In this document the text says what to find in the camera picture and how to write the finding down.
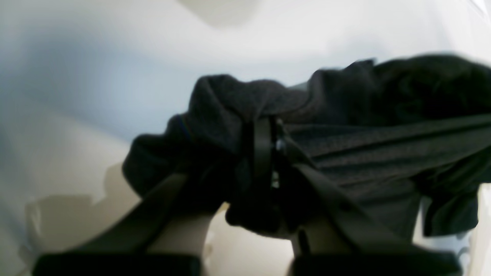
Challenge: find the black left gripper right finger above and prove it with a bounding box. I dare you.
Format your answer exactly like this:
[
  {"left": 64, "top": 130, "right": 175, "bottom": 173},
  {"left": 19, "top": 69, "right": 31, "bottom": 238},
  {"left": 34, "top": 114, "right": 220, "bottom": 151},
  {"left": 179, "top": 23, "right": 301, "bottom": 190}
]
[{"left": 251, "top": 117, "right": 463, "bottom": 276}]

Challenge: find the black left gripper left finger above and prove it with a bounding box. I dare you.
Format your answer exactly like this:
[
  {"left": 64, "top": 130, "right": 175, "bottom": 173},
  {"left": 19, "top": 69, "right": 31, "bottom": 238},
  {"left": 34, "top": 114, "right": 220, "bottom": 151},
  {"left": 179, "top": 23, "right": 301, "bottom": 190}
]
[{"left": 32, "top": 168, "right": 215, "bottom": 276}]

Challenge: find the black t-shirt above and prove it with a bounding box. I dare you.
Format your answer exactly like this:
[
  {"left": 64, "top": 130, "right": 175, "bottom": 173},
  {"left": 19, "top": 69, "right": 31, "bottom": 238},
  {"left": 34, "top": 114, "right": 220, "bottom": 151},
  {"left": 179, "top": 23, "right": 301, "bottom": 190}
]
[{"left": 122, "top": 55, "right": 490, "bottom": 240}]

